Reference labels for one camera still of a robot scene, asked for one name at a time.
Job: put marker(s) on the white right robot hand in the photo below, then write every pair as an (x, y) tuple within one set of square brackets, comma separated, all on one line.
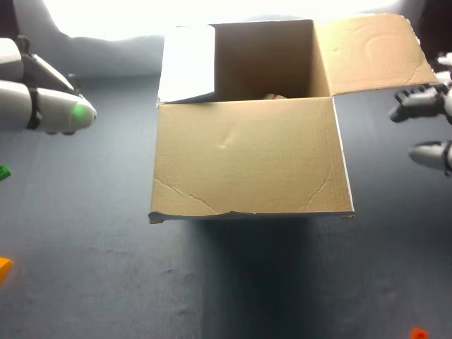
[(416, 104)]

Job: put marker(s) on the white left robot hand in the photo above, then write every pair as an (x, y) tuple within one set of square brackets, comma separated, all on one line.
[(53, 109)]

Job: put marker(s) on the red white round toy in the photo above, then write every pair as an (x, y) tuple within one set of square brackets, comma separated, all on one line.
[(274, 96)]

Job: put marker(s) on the cardboard box with flaps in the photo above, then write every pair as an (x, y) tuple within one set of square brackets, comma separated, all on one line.
[(247, 152)]

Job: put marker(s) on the green toy block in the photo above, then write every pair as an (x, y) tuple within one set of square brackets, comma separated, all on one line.
[(4, 173)]

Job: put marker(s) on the white backdrop cloth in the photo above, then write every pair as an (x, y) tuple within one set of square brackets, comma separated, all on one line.
[(106, 17)]

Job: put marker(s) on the grey table cloth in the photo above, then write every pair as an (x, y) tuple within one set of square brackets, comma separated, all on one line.
[(88, 265)]

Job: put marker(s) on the yellow-orange toy block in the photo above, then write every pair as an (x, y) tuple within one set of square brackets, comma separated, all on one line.
[(5, 271)]

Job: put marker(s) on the orange flat toy block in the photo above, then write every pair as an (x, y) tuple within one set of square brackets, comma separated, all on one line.
[(419, 333)]

